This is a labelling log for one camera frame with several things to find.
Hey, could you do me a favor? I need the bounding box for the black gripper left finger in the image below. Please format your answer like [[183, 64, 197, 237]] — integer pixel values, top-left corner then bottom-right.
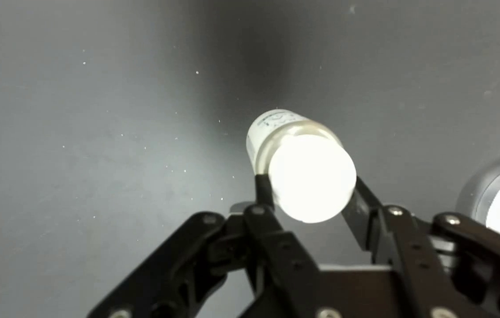
[[86, 176, 342, 318]]

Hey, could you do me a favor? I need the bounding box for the silver metal mounting plate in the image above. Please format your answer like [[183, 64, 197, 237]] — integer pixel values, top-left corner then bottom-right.
[[453, 142, 500, 250]]

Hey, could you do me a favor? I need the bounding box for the small white pill bottle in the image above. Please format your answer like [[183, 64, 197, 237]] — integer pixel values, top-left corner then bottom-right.
[[245, 108, 356, 225]]

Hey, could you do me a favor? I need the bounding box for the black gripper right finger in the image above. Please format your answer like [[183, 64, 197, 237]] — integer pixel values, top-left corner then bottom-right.
[[342, 179, 500, 318]]

